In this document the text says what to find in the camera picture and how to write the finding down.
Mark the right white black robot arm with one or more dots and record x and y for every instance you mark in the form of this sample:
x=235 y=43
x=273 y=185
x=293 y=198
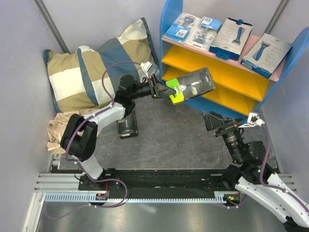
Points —
x=250 y=173

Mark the aluminium frame rail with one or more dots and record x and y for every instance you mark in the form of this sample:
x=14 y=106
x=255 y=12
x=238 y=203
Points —
x=63 y=181

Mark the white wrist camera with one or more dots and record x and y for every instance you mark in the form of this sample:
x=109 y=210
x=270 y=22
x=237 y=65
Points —
x=253 y=120
x=147 y=68

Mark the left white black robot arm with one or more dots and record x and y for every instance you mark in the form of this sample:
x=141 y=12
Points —
x=79 y=137

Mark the Harry's razor pack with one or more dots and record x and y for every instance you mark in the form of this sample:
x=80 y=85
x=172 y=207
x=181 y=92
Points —
x=231 y=39
x=266 y=55

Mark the grey slotted cable duct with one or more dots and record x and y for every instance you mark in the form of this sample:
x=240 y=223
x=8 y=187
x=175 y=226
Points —
x=75 y=197

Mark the beige crumpled cloth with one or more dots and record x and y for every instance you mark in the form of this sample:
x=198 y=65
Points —
x=56 y=128

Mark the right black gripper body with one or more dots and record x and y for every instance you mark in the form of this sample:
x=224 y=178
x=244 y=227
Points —
x=226 y=129

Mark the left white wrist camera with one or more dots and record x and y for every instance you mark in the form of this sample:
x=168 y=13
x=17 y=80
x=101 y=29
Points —
x=147 y=68

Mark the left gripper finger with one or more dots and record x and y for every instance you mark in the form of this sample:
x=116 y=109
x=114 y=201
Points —
x=166 y=92
x=156 y=84

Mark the colourful wooden shelf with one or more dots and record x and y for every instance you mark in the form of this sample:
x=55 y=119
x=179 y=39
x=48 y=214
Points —
x=238 y=90

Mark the checked blue beige pillow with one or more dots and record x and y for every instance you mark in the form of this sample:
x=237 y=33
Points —
x=88 y=78

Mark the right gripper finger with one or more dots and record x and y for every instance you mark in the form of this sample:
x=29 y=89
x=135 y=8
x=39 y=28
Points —
x=218 y=119
x=208 y=123

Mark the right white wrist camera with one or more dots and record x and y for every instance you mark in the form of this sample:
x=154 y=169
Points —
x=253 y=120

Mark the blue Gillette razor blister pack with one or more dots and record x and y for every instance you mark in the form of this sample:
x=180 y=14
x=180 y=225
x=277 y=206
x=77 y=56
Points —
x=182 y=28

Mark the black green razor box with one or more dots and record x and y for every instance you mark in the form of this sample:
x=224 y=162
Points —
x=191 y=85
x=127 y=127

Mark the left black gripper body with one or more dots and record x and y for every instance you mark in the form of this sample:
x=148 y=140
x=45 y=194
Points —
x=153 y=91

